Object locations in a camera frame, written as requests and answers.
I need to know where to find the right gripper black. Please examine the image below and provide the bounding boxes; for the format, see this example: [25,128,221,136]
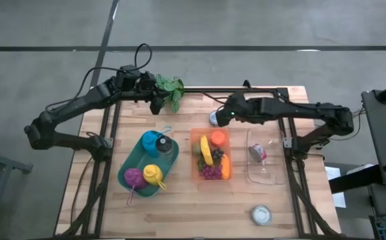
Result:
[215,91,263,127]

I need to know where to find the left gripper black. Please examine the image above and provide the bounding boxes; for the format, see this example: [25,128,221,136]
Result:
[139,71,171,115]

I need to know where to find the silver tin can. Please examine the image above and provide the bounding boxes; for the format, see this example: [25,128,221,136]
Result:
[208,111,219,128]
[250,204,273,227]

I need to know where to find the orange toy fruit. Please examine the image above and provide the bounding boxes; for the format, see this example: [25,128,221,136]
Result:
[210,130,227,147]

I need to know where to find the yellow toy banana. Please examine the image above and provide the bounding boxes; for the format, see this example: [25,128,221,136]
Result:
[199,134,215,167]

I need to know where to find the dark toy grape bunch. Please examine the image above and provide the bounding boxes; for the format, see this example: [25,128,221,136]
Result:
[211,147,225,164]

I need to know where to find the blue plastic bottle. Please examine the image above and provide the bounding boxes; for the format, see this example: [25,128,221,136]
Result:
[141,126,173,158]

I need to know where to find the clear bottle black cap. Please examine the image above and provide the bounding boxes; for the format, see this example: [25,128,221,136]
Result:
[155,135,174,157]

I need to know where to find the orange toy carrot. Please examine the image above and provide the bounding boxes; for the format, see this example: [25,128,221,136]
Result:
[221,153,231,180]

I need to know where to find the tin can red label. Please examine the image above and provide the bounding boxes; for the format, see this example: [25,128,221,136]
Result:
[248,143,268,163]

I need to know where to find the red toy grape bunch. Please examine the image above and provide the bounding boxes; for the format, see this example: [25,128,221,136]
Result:
[197,158,223,181]

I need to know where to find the teal plastic bin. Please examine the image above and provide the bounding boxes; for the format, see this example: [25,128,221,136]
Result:
[117,129,180,198]

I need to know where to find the clear plastic container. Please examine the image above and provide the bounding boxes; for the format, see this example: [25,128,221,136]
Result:
[245,127,287,186]

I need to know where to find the yellow plastic bottle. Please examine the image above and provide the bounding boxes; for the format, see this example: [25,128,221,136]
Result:
[142,164,167,191]

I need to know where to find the purple plastic bottle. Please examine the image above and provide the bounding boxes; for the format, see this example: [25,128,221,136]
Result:
[124,167,149,207]

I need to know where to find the green striped leaf plant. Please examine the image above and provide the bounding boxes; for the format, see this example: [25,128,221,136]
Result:
[154,73,185,113]

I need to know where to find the orange translucent container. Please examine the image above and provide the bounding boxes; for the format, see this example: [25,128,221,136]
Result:
[189,128,233,183]

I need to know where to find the white paper sheet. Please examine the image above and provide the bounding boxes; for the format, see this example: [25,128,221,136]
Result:
[324,165,347,209]

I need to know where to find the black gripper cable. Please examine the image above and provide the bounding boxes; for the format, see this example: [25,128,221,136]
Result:
[199,90,230,105]

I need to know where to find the black aluminium rig frame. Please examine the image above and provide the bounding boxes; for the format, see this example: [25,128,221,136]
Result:
[57,79,342,240]

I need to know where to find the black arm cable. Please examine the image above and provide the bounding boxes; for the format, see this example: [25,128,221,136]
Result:
[44,43,153,114]
[325,106,367,143]

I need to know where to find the brown cable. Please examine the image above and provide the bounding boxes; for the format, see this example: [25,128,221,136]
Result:
[69,156,93,217]

